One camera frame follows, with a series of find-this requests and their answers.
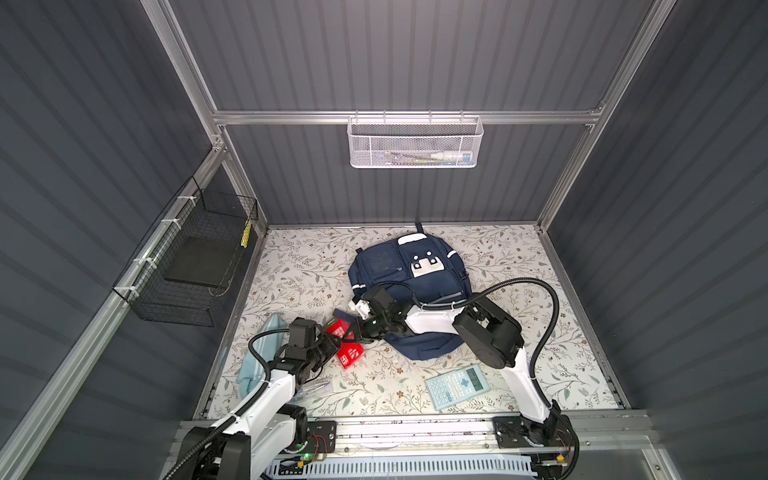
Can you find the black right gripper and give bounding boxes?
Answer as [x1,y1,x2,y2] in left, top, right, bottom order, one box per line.
[340,315,390,343]

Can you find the red card pack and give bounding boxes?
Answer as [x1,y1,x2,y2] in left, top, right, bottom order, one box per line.
[326,319,365,370]

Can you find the navy blue student backpack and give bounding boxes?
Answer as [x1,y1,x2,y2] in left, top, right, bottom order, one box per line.
[348,223,472,361]

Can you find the light blue pouch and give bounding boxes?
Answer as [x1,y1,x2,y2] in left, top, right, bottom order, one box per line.
[235,313,289,400]

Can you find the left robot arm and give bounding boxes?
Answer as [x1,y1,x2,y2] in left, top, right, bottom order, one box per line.
[164,318,343,479]

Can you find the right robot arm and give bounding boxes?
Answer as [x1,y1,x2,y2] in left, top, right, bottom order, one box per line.
[350,277,565,445]

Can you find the clear plastic pen bag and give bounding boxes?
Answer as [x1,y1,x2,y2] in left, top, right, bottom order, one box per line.
[292,379,333,402]

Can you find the light green calculator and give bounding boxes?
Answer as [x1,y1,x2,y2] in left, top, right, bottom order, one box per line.
[425,365,490,411]

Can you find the yellow tag on basket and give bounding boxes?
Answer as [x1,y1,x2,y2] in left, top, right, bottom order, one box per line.
[240,220,252,248]

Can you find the black pad in basket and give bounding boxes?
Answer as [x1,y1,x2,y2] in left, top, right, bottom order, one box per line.
[164,237,242,288]

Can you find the white marker in basket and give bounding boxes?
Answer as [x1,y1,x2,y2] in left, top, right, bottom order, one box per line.
[430,151,474,165]

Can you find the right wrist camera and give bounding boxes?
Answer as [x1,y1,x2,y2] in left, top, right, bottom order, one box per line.
[348,299,373,321]

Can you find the right black corrugated cable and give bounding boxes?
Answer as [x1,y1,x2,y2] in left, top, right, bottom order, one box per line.
[389,277,582,480]

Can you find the black corrugated cable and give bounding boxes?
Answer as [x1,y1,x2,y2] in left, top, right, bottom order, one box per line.
[389,277,582,480]
[161,326,292,480]

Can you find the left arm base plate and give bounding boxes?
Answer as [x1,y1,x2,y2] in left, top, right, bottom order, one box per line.
[282,420,338,456]

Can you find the white slotted cable duct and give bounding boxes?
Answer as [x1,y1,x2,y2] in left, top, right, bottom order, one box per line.
[264,454,539,479]

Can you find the left black corrugated cable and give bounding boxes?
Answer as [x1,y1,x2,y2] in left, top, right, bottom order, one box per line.
[161,326,292,480]

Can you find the black wire side basket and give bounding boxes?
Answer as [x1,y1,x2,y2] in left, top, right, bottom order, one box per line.
[113,179,258,327]

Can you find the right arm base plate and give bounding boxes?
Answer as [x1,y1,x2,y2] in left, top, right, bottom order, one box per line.
[492,414,579,451]

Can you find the white mesh wall basket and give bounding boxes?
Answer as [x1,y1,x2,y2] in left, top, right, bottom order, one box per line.
[346,115,484,169]

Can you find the aluminium mounting rail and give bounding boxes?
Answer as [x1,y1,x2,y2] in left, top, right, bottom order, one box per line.
[179,412,655,454]

